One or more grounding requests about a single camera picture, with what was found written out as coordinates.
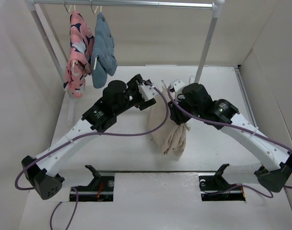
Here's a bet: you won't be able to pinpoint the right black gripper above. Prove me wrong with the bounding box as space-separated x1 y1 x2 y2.
168 92 203 125

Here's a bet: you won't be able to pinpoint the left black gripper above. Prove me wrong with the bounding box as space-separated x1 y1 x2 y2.
115 76 156 116

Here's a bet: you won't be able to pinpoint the beige trousers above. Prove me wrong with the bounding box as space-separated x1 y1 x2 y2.
148 96 190 157

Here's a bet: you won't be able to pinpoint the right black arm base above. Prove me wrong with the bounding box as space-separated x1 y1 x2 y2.
199 164 245 202

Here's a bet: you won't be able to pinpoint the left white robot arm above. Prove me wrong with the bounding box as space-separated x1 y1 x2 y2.
22 74 158 200

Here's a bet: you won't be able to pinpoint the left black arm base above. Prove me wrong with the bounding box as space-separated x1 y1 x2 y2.
69 165 115 202

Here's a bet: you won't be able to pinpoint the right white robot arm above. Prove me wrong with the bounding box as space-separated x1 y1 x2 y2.
167 80 292 193

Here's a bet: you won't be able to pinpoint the wooden hanger under pink shorts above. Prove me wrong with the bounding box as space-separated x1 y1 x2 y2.
63 0 76 67

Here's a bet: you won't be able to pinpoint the wooden hanger under denim shorts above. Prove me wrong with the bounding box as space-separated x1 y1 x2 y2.
90 0 102 70

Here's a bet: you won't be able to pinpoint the blue denim shorts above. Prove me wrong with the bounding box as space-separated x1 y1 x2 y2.
91 13 117 89

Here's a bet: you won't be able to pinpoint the pink floral shorts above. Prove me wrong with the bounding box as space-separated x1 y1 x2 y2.
63 10 94 98

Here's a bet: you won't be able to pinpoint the metal clothes rack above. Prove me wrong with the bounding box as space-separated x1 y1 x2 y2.
25 0 225 82

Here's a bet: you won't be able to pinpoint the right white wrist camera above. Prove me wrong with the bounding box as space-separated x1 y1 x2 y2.
169 80 186 101

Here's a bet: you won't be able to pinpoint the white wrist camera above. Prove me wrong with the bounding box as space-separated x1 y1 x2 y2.
138 85 159 102
169 80 186 101

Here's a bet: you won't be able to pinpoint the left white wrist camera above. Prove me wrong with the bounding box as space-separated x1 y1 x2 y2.
138 85 159 102

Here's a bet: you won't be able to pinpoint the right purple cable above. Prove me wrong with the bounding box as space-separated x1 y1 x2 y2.
167 83 292 198

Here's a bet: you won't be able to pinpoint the purple cable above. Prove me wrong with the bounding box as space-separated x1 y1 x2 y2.
14 81 171 230
167 83 292 198

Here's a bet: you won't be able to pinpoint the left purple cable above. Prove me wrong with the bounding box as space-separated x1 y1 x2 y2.
14 81 171 230

